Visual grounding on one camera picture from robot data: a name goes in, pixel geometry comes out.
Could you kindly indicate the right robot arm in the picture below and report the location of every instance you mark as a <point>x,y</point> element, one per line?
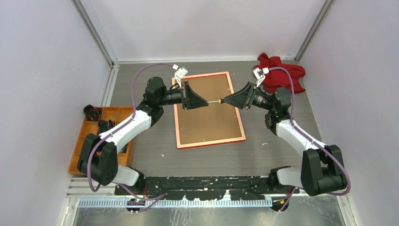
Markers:
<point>322,168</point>

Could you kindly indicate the red picture frame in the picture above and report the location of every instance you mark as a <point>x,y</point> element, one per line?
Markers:
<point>211,125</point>

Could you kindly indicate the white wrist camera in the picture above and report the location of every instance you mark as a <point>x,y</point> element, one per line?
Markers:
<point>260,75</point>
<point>180,72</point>

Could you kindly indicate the red cloth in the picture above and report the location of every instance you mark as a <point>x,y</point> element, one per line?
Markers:
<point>278,78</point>

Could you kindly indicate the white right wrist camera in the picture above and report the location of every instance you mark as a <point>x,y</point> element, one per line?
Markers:
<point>260,75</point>

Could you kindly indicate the yellow black screwdriver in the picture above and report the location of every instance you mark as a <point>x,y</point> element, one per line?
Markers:
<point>215,101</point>

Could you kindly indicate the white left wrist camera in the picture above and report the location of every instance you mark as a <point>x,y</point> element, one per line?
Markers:
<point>180,72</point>

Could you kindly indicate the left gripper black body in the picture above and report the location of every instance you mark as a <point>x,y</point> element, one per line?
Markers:
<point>172,97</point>

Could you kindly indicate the blue green item in tray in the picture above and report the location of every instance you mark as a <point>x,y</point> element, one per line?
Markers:
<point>124,149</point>

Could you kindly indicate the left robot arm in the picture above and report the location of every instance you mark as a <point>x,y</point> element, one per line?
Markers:
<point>98,157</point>

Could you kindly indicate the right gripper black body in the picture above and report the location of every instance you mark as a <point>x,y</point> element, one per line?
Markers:
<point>259,99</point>

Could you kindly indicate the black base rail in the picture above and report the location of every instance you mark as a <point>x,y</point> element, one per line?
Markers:
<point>209,188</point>

